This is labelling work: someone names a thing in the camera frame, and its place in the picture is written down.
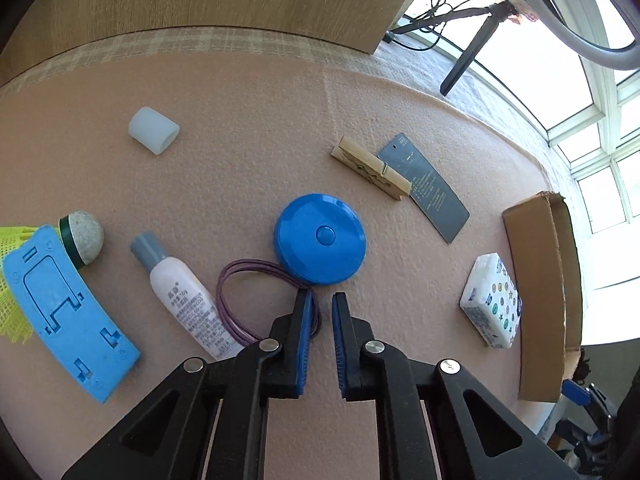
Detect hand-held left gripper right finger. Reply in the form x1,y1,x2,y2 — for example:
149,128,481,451
331,292,581,480

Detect blue plastic phone stand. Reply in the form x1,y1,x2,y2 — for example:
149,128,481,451
2,225,142,405

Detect black ring light cable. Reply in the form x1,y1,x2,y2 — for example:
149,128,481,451
385,0,516,54

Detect brown cardboard box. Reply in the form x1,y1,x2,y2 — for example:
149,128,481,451
502,191,584,404

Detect small white tube grey cap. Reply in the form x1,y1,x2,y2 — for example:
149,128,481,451
130,231,246,361

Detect grey printed card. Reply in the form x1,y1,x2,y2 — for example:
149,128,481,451
377,133,471,245

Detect white sunscreen bottle blue cap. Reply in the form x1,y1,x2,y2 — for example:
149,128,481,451
273,194,368,286

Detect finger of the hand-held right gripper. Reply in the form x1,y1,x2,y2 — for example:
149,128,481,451
561,379,610,417
546,419,617,466

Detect small white plastic cap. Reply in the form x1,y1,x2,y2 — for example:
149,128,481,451
128,106,181,156

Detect black tripod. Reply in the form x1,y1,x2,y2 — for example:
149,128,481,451
385,0,517,97

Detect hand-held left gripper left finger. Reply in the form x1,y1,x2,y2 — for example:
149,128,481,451
60,287,316,480

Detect white ring light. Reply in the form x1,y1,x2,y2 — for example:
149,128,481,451
506,0,640,70

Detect wooden clothespin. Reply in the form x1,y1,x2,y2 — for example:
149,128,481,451
331,136,413,202

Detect yellow shuttlecock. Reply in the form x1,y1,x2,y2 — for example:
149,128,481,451
0,211,105,345

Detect purple hair ties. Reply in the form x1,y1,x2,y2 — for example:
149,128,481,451
216,259,321,346

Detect white patterned tissue pack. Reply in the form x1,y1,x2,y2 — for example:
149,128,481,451
460,252,522,350

